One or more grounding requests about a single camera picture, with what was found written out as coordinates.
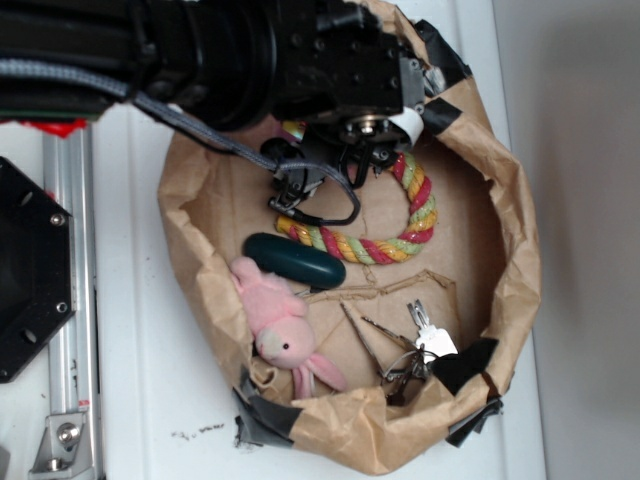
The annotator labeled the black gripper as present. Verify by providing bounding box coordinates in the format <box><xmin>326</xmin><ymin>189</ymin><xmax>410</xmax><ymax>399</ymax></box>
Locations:
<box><xmin>269</xmin><ymin>0</ymin><xmax>426</xmax><ymax>151</ymax></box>

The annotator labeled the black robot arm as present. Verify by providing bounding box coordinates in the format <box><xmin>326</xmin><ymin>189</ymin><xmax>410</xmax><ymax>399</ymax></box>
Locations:
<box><xmin>1</xmin><ymin>1</ymin><xmax>425</xmax><ymax>142</ymax></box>

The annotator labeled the dark green oval object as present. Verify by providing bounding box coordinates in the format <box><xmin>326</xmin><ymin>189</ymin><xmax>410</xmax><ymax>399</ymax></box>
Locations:
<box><xmin>242</xmin><ymin>233</ymin><xmax>346</xmax><ymax>290</ymax></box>

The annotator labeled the pink plush bunny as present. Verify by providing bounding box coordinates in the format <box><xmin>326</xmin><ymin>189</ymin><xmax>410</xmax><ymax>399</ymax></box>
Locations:
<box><xmin>230</xmin><ymin>256</ymin><xmax>347</xmax><ymax>399</ymax></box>

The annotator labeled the brown paper bag nest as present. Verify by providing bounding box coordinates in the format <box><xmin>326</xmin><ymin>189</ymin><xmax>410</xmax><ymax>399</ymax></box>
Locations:
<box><xmin>157</xmin><ymin>0</ymin><xmax>542</xmax><ymax>477</ymax></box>

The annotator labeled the bunch of metal keys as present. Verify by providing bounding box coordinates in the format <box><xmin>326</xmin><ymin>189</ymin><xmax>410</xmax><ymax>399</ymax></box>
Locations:
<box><xmin>340</xmin><ymin>299</ymin><xmax>458</xmax><ymax>407</ymax></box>

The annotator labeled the white plastic cooler lid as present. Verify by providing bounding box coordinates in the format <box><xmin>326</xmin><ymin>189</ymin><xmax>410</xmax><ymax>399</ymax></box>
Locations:
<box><xmin>91</xmin><ymin>1</ymin><xmax>546</xmax><ymax>479</ymax></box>

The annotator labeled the multicolored twisted rope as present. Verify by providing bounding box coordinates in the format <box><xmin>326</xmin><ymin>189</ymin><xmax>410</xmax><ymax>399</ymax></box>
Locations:
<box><xmin>275</xmin><ymin>152</ymin><xmax>439</xmax><ymax>266</ymax></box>

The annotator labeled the aluminium extrusion rail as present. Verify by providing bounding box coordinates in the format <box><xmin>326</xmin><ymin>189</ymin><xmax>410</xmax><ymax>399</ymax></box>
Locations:
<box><xmin>28</xmin><ymin>122</ymin><xmax>104</xmax><ymax>480</ymax></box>

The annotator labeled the grey braided cable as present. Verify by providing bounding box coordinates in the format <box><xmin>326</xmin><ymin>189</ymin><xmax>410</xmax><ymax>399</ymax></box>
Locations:
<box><xmin>0</xmin><ymin>57</ymin><xmax>362</xmax><ymax>226</ymax></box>

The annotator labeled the black octagonal mount plate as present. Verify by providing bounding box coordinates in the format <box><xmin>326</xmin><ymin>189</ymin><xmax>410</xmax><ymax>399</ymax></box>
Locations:
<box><xmin>1</xmin><ymin>157</ymin><xmax>74</xmax><ymax>384</ymax></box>

